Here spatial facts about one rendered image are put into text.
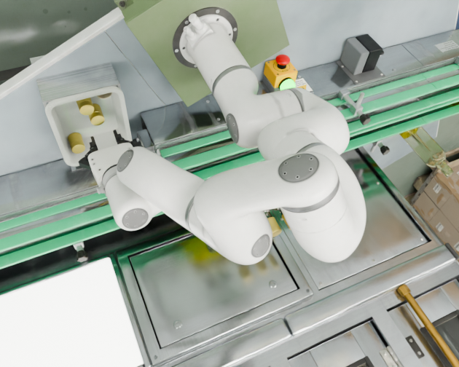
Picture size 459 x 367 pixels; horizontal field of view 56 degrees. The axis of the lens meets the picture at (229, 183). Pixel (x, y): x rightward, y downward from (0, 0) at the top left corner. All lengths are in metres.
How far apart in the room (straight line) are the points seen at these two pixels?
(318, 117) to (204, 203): 0.28
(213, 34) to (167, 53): 0.12
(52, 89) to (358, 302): 0.95
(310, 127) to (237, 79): 0.20
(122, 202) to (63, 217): 0.38
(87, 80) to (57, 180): 0.31
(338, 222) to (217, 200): 0.16
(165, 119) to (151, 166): 0.48
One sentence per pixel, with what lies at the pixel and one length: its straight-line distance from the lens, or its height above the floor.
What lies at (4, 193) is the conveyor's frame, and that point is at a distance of 1.25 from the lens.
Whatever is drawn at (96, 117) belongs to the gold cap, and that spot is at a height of 0.81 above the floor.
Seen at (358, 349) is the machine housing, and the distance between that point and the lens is 1.29.
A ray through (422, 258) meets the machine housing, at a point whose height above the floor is 1.35.
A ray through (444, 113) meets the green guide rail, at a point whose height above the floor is 0.95.
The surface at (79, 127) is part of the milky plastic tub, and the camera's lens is 1.18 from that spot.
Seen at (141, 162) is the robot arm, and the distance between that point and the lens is 0.74.
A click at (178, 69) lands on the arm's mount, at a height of 0.84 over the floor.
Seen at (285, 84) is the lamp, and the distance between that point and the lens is 1.24.
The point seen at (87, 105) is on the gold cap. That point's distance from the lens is 1.07.
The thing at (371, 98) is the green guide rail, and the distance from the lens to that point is 1.39.
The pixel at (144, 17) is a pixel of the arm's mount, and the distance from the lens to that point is 0.94.
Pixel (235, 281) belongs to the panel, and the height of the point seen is 1.20.
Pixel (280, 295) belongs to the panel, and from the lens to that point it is 1.24.
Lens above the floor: 1.60
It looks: 31 degrees down
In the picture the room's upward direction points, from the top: 151 degrees clockwise
